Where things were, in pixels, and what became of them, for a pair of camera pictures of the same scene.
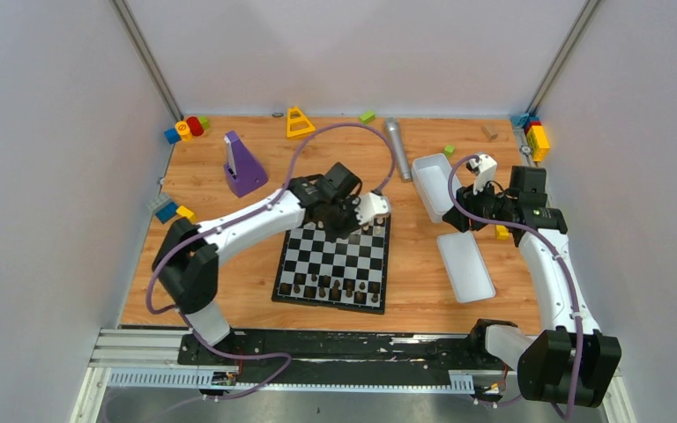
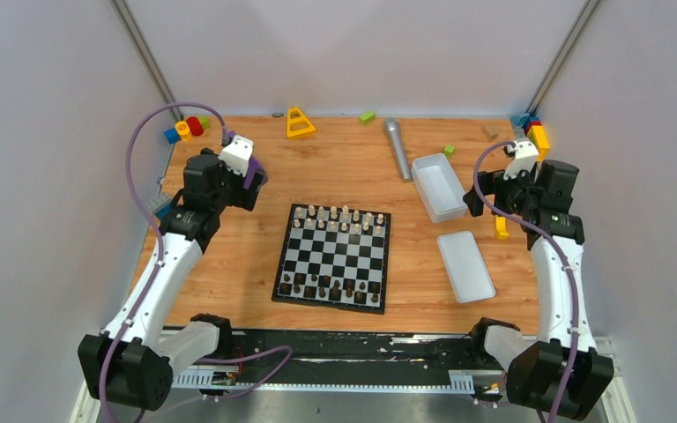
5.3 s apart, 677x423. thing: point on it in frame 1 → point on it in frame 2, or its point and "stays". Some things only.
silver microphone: x=397 y=143 stays
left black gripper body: x=338 y=215 → x=251 y=190
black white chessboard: x=350 y=271 stays
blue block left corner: x=173 y=136 stays
